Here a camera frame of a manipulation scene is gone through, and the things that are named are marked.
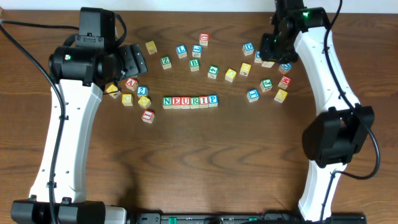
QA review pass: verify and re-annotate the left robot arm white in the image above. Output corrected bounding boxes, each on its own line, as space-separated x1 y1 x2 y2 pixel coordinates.
11 7 147 223

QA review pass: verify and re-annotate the red U block top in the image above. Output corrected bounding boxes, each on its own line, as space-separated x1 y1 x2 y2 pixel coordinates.
200 33 209 46

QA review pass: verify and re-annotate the yellow O block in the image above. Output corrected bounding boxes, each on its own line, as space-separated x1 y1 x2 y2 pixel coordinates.
138 96 152 110

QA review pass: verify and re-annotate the red A block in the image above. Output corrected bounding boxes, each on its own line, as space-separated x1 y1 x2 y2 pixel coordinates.
125 78 139 91

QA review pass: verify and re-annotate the green J block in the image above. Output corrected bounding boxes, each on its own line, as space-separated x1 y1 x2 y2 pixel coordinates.
260 78 273 92

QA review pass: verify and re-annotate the blue l block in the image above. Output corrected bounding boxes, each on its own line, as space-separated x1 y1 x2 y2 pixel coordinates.
192 45 202 58
176 45 187 58

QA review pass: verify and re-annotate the green Z block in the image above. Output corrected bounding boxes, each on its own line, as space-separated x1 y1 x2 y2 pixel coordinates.
160 56 172 70

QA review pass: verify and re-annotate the blue T block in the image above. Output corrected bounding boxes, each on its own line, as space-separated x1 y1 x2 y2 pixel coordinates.
246 89 260 103

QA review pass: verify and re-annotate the green B block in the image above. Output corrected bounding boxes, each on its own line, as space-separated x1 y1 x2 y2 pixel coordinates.
189 59 200 72

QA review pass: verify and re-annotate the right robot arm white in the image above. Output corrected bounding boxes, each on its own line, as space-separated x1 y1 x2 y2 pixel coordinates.
260 0 374 223

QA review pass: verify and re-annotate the yellow block top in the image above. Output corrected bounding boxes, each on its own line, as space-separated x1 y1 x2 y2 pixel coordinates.
146 40 157 55

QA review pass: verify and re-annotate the yellow X block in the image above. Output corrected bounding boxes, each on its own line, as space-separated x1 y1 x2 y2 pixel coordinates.
274 89 288 103

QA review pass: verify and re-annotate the yellow block near 4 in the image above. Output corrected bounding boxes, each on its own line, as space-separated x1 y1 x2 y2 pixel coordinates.
225 68 237 83

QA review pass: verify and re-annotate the blue L block left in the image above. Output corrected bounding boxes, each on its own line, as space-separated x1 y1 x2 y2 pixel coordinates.
176 45 187 58

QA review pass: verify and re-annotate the green N block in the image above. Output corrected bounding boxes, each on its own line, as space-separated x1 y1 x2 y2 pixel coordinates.
162 96 172 109

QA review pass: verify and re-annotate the yellow C block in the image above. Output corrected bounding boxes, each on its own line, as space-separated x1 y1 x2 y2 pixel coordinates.
122 94 133 106

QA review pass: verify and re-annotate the yellow block centre right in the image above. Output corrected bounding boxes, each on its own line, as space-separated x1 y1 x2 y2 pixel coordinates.
239 63 251 77

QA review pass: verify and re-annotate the yellow S block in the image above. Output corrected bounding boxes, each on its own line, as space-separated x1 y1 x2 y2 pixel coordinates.
261 61 275 68

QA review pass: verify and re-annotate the green 4 block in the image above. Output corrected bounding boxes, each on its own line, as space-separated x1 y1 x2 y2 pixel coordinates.
208 65 219 79

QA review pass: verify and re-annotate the blue 2 block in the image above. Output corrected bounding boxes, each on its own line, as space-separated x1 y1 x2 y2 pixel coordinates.
136 86 149 98

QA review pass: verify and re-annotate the blue 5 block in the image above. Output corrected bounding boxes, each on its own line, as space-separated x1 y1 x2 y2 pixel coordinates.
254 51 262 63

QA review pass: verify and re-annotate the red i block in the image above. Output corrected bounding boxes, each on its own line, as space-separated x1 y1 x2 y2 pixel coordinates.
199 96 209 108
141 110 155 123

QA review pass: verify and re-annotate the green R block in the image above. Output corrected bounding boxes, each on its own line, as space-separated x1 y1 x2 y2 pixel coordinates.
190 96 200 109

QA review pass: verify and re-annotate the yellow K block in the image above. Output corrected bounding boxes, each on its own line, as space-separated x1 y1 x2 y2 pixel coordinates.
104 84 121 99

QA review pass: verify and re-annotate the blue L block right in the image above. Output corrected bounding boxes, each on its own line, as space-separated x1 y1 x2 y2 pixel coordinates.
192 45 202 58

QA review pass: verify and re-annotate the red E block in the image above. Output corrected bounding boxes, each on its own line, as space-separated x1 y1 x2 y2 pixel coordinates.
172 96 182 109

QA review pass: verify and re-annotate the red u block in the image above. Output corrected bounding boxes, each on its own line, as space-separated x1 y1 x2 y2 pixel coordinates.
200 33 209 46
181 96 191 109

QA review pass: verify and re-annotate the blue Q block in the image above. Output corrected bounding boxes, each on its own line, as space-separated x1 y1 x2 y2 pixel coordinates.
278 63 292 74

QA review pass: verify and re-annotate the blue P block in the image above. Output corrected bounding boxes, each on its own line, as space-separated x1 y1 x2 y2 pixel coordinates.
208 95 218 107

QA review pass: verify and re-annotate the blue D block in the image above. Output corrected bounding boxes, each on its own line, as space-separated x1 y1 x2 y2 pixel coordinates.
243 42 254 56

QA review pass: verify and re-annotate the red M block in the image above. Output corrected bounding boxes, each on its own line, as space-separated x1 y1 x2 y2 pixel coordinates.
278 75 292 90

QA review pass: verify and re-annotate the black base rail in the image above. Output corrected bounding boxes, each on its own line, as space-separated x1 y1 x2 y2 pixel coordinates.
105 205 368 224

